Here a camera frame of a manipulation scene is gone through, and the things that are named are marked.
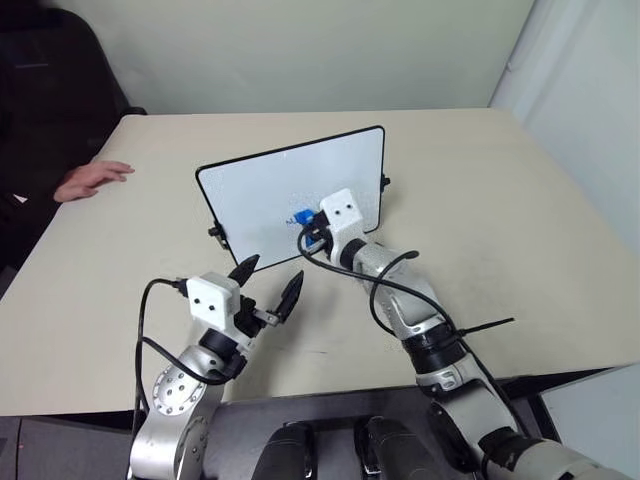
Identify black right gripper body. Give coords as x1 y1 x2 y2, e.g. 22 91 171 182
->
298 211 333 254

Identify white curtain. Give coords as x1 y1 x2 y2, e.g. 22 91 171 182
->
488 0 640 211

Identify dark rounded shape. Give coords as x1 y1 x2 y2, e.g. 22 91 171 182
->
353 416 454 480
261 421 317 480

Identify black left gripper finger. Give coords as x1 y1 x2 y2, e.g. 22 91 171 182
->
276 270 306 320
229 253 262 290

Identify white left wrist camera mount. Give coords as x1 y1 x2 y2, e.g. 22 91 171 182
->
185 271 242 332

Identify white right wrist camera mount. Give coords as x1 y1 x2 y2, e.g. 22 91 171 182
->
319 188 365 261

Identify blue whiteboard eraser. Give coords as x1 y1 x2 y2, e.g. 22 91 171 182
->
294 209 322 250

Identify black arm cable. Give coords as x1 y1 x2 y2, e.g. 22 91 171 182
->
132 278 232 427
297 225 532 441

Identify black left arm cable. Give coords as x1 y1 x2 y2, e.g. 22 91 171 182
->
132 278 232 427

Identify black-framed whiteboard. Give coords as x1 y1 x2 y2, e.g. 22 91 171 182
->
194 125 387 273

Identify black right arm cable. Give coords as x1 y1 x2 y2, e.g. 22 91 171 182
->
297 225 532 441

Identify person's bare hand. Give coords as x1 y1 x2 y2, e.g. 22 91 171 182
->
53 160 137 203

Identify black cable tie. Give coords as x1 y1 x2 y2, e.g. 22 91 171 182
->
451 316 516 342

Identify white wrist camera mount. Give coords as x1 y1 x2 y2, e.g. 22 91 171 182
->
319 188 365 261
185 271 242 332

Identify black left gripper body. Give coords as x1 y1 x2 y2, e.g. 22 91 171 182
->
233 294 280 338

